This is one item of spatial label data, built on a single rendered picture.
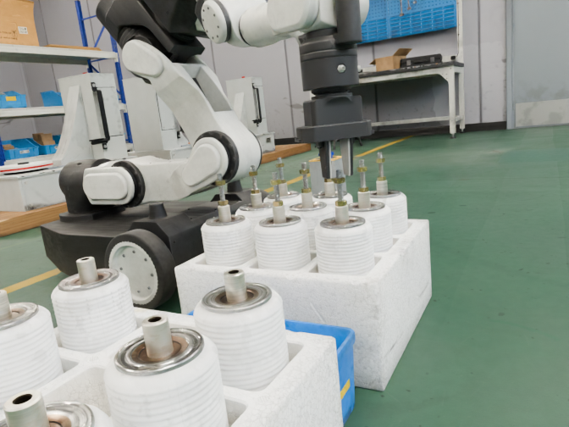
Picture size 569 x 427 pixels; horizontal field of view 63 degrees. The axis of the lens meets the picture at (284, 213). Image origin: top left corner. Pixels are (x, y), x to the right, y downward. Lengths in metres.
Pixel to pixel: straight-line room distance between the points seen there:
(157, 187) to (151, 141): 2.21
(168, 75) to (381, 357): 0.88
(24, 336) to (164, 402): 0.22
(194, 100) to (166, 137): 2.30
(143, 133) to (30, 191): 1.14
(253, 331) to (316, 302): 0.29
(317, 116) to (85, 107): 2.61
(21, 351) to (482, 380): 0.64
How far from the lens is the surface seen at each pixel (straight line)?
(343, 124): 0.74
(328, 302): 0.75
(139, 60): 1.35
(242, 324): 0.47
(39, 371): 0.60
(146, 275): 1.19
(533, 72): 5.80
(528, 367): 0.88
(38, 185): 2.82
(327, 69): 0.72
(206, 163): 1.21
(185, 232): 1.21
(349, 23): 0.71
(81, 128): 3.21
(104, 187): 1.49
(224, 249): 0.86
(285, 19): 0.76
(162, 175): 1.38
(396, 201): 0.96
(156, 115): 3.54
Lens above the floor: 0.44
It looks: 12 degrees down
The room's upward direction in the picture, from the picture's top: 6 degrees counter-clockwise
